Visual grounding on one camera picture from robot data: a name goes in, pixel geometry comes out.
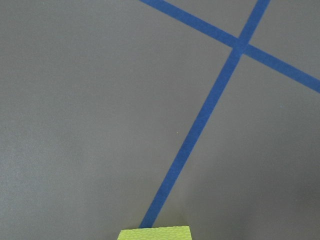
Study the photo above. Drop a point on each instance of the yellow block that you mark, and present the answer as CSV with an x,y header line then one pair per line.
x,y
157,233

